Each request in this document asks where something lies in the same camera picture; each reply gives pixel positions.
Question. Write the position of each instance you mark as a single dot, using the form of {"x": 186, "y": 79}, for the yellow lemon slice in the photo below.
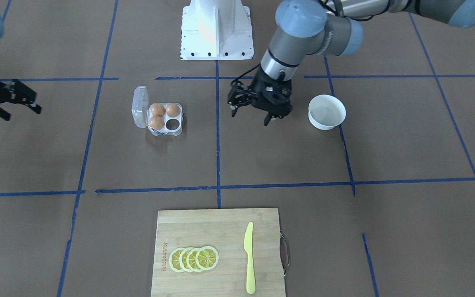
{"x": 175, "y": 260}
{"x": 207, "y": 258}
{"x": 184, "y": 259}
{"x": 193, "y": 260}

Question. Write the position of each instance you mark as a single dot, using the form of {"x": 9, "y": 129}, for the brown egg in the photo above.
{"x": 173, "y": 110}
{"x": 157, "y": 109}
{"x": 156, "y": 123}

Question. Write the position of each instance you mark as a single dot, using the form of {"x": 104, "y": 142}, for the clear plastic egg box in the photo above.
{"x": 141, "y": 114}

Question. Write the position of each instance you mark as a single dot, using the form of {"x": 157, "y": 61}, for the wooden cutting board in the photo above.
{"x": 223, "y": 229}

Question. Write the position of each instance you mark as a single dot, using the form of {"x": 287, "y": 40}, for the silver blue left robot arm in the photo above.
{"x": 325, "y": 28}

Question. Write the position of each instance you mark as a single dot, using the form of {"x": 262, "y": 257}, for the white paper bowl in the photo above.
{"x": 325, "y": 112}

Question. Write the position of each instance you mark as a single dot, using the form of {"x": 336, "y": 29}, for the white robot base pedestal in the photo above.
{"x": 216, "y": 30}

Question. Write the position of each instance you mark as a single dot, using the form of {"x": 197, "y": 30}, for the yellow plastic knife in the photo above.
{"x": 250, "y": 282}

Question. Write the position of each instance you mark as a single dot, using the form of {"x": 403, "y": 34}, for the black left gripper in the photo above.
{"x": 257, "y": 88}

